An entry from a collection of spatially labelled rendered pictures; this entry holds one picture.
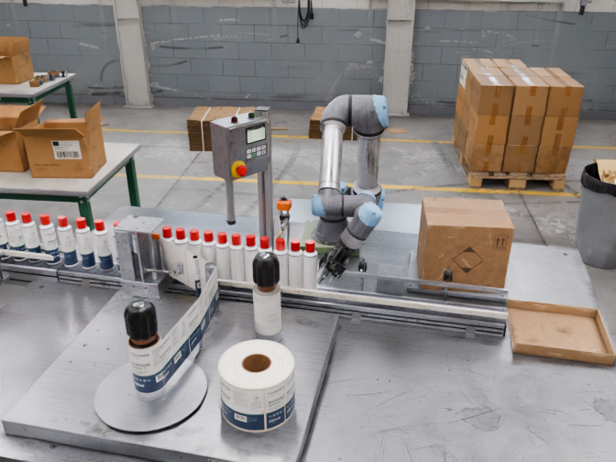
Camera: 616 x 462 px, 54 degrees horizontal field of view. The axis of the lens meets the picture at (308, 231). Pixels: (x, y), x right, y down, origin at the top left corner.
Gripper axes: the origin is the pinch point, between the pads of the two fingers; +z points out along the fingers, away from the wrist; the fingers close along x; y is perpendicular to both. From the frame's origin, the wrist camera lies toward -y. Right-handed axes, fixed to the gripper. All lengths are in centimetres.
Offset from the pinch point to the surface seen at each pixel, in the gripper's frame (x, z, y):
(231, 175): -45.1, -17.3, 1.2
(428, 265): 30.8, -20.1, -15.1
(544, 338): 71, -29, 4
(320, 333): 6.6, 2.6, 23.1
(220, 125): -56, -30, -1
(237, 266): -27.4, 11.4, 2.9
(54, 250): -90, 51, 2
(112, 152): -132, 94, -146
